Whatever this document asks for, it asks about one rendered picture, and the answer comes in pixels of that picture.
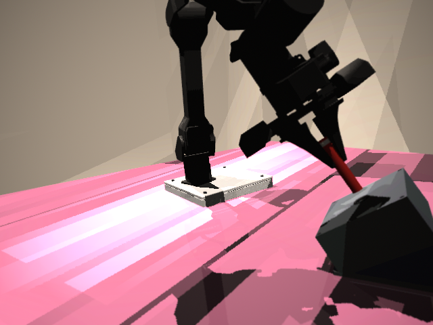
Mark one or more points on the dark red peg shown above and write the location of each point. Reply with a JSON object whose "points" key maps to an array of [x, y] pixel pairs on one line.
{"points": [[341, 167]]}

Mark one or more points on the dark grey sloped panel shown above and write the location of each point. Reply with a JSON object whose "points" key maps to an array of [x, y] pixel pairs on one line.
{"points": [[382, 233]]}

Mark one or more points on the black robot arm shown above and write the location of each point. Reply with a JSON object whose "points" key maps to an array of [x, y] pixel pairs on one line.
{"points": [[268, 27]]}

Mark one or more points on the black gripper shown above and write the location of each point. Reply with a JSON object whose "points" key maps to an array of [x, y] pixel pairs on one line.
{"points": [[324, 104]]}

